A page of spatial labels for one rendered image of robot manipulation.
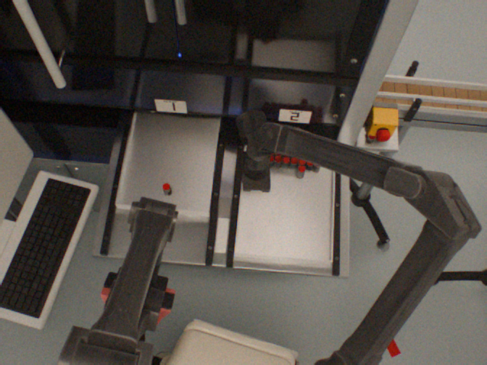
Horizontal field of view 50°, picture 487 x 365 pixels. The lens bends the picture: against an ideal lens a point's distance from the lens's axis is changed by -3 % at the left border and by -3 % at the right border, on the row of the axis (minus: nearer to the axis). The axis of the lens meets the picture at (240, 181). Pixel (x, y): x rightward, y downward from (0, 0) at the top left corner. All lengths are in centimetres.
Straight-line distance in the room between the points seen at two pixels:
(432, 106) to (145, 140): 87
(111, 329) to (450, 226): 51
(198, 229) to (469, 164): 166
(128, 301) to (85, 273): 167
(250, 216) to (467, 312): 132
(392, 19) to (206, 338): 73
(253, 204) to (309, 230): 17
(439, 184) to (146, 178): 90
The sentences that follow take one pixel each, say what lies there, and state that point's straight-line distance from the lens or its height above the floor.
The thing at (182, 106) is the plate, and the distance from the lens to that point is 147.
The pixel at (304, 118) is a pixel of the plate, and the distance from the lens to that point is 147.
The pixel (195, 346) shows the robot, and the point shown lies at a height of 135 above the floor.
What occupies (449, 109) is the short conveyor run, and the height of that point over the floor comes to 93.
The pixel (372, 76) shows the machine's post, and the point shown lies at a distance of 131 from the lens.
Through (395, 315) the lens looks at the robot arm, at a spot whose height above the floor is 139.
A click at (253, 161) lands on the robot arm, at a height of 122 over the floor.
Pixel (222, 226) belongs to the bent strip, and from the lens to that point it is 146.
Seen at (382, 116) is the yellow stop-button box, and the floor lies 103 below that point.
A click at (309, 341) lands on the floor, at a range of 231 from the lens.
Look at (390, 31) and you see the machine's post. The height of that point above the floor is 140.
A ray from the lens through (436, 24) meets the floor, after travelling 322.
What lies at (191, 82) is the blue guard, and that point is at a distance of 137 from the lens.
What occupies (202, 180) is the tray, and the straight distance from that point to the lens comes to 152.
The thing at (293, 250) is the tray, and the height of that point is 88.
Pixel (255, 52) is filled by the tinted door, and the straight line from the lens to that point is 126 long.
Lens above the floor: 226
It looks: 66 degrees down
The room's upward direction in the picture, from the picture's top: 3 degrees clockwise
